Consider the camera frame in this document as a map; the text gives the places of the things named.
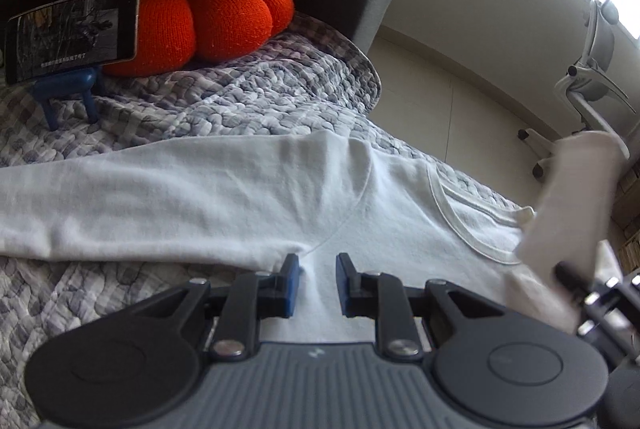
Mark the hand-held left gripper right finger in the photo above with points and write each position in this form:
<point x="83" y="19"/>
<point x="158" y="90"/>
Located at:
<point x="345" y="281"/>

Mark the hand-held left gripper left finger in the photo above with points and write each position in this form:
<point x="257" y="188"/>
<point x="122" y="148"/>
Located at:
<point x="290" y="281"/>

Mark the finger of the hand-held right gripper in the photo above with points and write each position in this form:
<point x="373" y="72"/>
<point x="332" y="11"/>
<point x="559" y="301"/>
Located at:
<point x="570" y="273"/>

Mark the white long-sleeve shirt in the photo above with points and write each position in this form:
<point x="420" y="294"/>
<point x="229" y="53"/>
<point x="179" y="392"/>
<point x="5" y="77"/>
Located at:
<point x="225" y="199"/>

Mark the grey quilted blanket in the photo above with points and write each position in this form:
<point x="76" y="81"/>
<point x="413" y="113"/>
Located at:
<point x="250" y="89"/>

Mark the white office chair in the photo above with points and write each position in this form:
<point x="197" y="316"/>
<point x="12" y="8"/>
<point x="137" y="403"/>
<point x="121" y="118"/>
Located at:
<point x="595" y="69"/>

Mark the blue phone stand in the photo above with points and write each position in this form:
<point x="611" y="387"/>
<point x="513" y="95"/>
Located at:
<point x="65" y="84"/>

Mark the smartphone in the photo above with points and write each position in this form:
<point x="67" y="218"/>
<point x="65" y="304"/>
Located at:
<point x="70" y="34"/>

